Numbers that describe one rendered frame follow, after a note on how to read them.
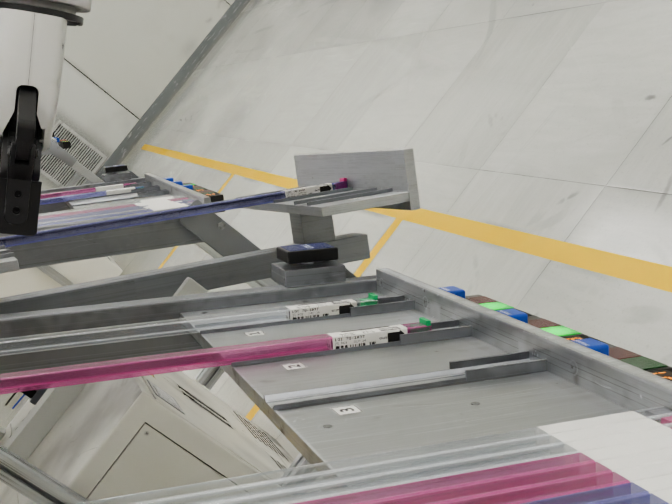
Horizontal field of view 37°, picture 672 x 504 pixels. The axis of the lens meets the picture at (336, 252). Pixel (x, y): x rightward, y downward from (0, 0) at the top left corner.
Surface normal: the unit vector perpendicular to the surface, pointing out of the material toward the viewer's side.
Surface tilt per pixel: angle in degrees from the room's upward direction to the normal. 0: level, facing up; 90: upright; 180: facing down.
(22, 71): 89
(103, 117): 90
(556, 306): 0
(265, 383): 48
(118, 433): 90
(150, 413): 90
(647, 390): 42
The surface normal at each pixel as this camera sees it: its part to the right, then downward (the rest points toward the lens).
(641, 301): -0.72, -0.60
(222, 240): 0.32, 0.14
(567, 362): -0.94, 0.09
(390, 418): -0.04, -0.99
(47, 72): 0.53, 0.05
